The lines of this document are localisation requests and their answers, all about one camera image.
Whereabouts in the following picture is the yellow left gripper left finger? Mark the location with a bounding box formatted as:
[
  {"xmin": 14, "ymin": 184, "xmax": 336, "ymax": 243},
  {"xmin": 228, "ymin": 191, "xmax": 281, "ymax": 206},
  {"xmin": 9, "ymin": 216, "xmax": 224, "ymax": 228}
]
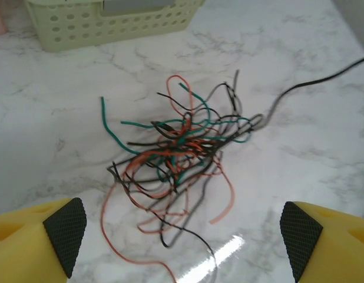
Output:
[{"xmin": 0, "ymin": 197, "xmax": 87, "ymax": 283}]

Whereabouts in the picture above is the black cable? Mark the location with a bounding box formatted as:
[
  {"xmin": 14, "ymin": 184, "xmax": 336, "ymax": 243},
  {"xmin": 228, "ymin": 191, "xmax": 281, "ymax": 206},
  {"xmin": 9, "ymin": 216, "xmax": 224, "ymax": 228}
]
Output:
[
  {"xmin": 158, "ymin": 218, "xmax": 219, "ymax": 283},
  {"xmin": 125, "ymin": 111, "xmax": 265, "ymax": 148},
  {"xmin": 249, "ymin": 55, "xmax": 364, "ymax": 130},
  {"xmin": 156, "ymin": 91, "xmax": 221, "ymax": 124},
  {"xmin": 107, "ymin": 160, "xmax": 224, "ymax": 213}
]

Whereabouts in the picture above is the yellow-green plastic basket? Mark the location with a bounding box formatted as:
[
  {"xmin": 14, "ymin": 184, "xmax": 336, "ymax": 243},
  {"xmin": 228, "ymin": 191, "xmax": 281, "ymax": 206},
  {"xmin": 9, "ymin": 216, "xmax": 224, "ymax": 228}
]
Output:
[{"xmin": 22, "ymin": 0, "xmax": 206, "ymax": 54}]

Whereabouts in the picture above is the orange cable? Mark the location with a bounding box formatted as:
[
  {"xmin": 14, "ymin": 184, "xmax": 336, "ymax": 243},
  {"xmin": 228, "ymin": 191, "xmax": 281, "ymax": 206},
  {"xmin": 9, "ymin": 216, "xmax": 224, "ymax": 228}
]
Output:
[
  {"xmin": 124, "ymin": 141, "xmax": 212, "ymax": 177},
  {"xmin": 100, "ymin": 181, "xmax": 178, "ymax": 283},
  {"xmin": 209, "ymin": 164, "xmax": 237, "ymax": 225},
  {"xmin": 166, "ymin": 74, "xmax": 195, "ymax": 119}
]

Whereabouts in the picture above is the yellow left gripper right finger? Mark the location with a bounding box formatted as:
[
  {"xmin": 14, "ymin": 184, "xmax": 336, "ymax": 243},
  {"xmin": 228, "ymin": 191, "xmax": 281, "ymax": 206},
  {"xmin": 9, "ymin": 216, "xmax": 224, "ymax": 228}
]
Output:
[{"xmin": 279, "ymin": 200, "xmax": 364, "ymax": 283}]

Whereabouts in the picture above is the grey cable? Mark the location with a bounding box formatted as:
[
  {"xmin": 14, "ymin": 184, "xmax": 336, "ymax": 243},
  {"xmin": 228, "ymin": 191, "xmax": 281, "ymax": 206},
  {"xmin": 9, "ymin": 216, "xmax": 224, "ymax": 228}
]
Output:
[
  {"xmin": 163, "ymin": 176, "xmax": 209, "ymax": 249},
  {"xmin": 205, "ymin": 69, "xmax": 244, "ymax": 116}
]

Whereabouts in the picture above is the green cable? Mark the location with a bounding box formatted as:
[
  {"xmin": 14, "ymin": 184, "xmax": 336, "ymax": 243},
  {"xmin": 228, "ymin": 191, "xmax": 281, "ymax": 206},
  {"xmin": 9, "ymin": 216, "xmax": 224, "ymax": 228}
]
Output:
[
  {"xmin": 99, "ymin": 96, "xmax": 141, "ymax": 156},
  {"xmin": 177, "ymin": 82, "xmax": 214, "ymax": 130},
  {"xmin": 120, "ymin": 116, "xmax": 250, "ymax": 145},
  {"xmin": 157, "ymin": 153, "xmax": 190, "ymax": 188}
]

